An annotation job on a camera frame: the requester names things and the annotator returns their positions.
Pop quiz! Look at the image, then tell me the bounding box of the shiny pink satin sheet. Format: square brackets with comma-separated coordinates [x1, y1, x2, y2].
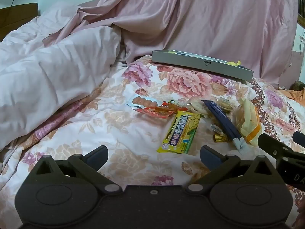
[43, 0, 298, 84]

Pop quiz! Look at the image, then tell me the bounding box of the small gold candy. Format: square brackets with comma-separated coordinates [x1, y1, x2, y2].
[213, 133, 229, 143]

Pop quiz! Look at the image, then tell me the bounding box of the pale pink duvet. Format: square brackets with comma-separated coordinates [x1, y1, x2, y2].
[1, 3, 121, 147]

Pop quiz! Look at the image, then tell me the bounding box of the yellow orange bread packet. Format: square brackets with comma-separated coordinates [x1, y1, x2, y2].
[234, 98, 262, 147]

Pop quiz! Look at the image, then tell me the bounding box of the dark blue stick packet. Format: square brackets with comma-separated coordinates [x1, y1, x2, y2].
[203, 100, 250, 155]

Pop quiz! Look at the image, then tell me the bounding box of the sausage pack light blue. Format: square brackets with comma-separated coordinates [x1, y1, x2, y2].
[126, 95, 158, 109]

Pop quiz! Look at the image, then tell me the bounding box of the floral pink quilt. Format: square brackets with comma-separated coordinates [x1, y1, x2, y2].
[1, 56, 304, 228]

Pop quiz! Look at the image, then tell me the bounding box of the grey shallow cardboard box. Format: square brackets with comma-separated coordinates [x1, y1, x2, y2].
[152, 50, 253, 82]

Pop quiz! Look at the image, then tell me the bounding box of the yellow green biscuit packet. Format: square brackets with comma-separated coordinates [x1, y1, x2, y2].
[157, 111, 201, 154]

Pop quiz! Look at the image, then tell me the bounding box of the red spicy snack packet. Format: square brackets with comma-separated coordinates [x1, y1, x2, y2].
[135, 101, 188, 119]

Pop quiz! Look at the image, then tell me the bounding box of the clear cookie packet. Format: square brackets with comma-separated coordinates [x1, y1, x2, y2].
[216, 97, 235, 113]

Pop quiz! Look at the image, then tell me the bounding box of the orange cloth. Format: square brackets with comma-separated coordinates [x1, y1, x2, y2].
[280, 89, 305, 106]

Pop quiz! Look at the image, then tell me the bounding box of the brown wooden headboard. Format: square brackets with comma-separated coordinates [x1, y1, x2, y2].
[0, 3, 38, 41]

